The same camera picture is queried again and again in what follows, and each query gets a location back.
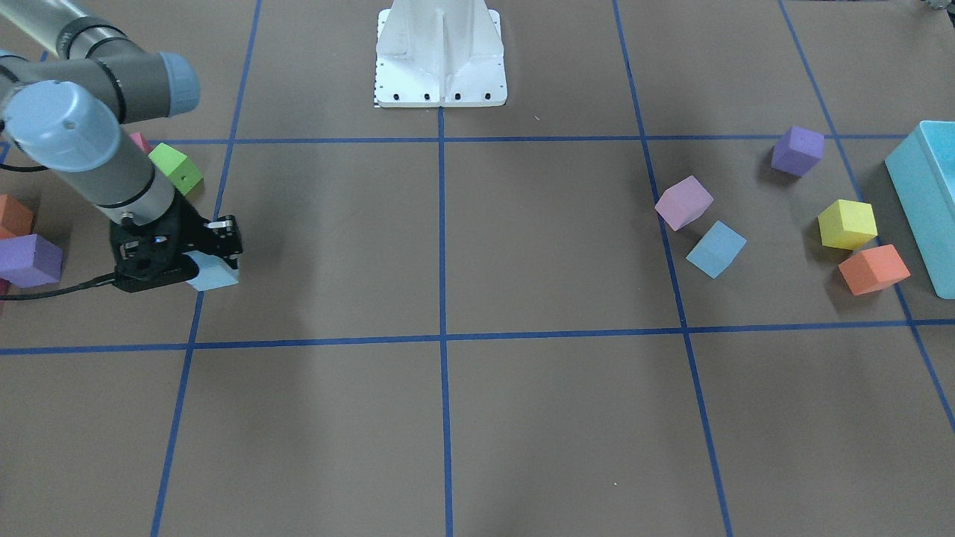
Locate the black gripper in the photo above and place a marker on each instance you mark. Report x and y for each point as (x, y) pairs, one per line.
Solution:
(200, 234)

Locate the light blue foam block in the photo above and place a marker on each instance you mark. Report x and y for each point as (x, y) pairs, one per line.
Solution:
(717, 249)
(213, 272)

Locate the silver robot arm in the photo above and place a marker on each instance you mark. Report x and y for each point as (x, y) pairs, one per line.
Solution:
(69, 115)

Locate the pink foam block near green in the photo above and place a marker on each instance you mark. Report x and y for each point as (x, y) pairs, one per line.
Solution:
(141, 141)

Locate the purple foam block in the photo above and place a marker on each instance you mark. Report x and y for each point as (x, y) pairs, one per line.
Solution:
(28, 261)
(798, 151)

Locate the orange foam block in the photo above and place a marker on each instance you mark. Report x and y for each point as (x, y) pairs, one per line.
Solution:
(16, 219)
(873, 269)

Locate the lilac pink foam block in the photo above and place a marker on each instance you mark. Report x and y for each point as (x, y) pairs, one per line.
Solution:
(683, 203)

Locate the yellow foam block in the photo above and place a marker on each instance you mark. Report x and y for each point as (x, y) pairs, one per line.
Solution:
(847, 224)

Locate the blue plastic tray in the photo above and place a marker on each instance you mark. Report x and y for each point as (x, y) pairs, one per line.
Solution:
(922, 172)

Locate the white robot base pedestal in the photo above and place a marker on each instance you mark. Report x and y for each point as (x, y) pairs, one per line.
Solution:
(439, 54)

